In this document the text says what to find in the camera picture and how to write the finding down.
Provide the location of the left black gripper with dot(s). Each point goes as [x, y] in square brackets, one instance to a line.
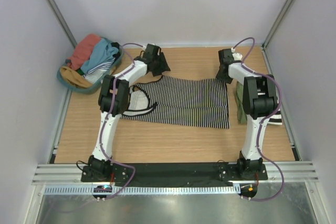
[164, 67]

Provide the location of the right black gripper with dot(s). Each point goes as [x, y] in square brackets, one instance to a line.
[228, 80]

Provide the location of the thin striped black tank top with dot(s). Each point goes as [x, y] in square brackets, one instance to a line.
[170, 100]

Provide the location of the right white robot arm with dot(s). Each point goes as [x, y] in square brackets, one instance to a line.
[259, 101]

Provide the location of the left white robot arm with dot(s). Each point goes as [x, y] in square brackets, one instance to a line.
[114, 98]

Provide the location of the olive green folded tank top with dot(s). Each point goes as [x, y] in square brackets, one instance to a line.
[241, 115]

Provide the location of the wide striped folded tank top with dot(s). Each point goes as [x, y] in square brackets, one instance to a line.
[276, 119]

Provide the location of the light blue garment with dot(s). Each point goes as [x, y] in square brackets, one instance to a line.
[103, 56]

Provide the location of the white striped garment in basket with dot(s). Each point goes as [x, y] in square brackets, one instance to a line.
[94, 74]

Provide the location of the coral red garment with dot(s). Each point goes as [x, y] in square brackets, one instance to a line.
[82, 51]

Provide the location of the teal laundry basket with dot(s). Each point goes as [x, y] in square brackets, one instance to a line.
[94, 86]

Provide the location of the mustard brown garment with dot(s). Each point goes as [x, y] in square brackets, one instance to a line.
[73, 78]

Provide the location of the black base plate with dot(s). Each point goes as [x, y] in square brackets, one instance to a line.
[170, 172]

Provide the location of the slotted white cable duct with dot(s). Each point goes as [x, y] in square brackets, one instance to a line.
[101, 190]

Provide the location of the aluminium frame rail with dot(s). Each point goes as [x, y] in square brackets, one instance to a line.
[296, 171]

